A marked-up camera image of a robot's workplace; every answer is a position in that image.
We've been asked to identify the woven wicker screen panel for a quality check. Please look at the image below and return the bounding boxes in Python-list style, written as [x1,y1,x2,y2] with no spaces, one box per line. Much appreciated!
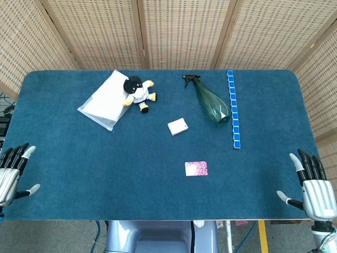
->
[0,0,80,101]
[214,0,337,71]
[286,18,337,182]
[136,0,235,71]
[39,0,147,71]

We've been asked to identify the grey-blue robot torso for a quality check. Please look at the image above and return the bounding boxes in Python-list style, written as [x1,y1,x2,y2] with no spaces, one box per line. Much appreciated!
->
[105,220,219,253]

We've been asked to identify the blue cable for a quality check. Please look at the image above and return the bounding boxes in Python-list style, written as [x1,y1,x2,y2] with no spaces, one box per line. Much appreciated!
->
[235,221,257,253]
[92,220,102,246]

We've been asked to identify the white padded plastic bag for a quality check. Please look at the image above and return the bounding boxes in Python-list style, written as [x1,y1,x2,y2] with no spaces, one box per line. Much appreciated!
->
[77,69,130,132]

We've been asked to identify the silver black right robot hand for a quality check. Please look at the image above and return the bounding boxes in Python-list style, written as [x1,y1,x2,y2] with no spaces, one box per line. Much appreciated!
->
[276,149,337,222]

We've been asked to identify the black equipment with cables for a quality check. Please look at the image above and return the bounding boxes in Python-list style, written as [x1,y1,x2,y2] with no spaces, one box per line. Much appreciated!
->
[0,92,16,138]

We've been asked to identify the green glass spray bottle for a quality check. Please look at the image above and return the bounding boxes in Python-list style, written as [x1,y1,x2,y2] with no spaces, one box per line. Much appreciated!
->
[181,74,231,128]

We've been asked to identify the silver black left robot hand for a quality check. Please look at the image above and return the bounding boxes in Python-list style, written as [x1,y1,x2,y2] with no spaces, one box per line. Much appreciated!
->
[0,142,41,208]

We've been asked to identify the blue white snake puzzle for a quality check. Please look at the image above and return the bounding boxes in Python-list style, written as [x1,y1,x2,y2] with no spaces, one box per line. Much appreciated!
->
[226,70,241,150]

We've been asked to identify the blue felt table cover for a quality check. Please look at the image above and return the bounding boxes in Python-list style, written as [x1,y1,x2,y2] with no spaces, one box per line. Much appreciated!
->
[2,69,333,221]

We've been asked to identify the black white plush doll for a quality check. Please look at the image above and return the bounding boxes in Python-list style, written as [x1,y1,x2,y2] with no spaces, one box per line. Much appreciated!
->
[122,75,158,114]

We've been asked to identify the small white box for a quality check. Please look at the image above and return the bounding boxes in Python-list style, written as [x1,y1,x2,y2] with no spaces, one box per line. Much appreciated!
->
[167,118,189,137]

